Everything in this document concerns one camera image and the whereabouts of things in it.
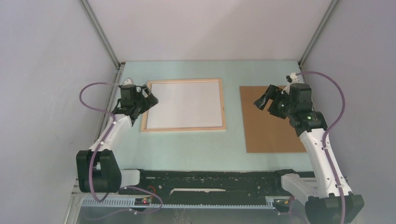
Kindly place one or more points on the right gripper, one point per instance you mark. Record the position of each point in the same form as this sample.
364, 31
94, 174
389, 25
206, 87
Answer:
272, 91

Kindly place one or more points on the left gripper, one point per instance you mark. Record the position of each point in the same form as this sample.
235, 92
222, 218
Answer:
149, 101

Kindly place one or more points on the wooden picture frame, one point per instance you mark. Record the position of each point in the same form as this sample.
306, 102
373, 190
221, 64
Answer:
182, 130

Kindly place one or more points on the printed photo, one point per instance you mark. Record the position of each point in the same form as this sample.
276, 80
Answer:
184, 105

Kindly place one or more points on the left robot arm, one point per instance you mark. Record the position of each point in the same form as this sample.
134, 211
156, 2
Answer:
97, 168

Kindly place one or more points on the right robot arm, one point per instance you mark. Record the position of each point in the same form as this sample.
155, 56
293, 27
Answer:
329, 198

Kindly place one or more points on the brown backing board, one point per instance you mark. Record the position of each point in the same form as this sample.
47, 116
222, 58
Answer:
263, 132

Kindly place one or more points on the left corner metal profile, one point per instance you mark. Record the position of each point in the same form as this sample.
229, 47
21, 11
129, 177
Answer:
91, 16

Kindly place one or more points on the corner metal profile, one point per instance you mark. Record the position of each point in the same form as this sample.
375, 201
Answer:
318, 32
91, 16

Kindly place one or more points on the right corner metal profile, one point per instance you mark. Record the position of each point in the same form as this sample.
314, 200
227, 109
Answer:
318, 32

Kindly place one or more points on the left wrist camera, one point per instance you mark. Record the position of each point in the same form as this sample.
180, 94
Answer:
128, 89

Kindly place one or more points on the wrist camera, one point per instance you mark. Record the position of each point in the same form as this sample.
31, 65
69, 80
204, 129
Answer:
128, 89
298, 92

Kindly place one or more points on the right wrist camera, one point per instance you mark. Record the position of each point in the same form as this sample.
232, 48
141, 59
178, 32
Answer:
298, 92

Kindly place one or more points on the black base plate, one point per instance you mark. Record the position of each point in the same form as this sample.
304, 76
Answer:
183, 196

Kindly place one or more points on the white cable duct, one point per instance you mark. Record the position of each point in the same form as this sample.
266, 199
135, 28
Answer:
130, 203

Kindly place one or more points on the aluminium rail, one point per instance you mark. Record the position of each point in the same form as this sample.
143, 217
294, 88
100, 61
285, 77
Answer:
266, 184

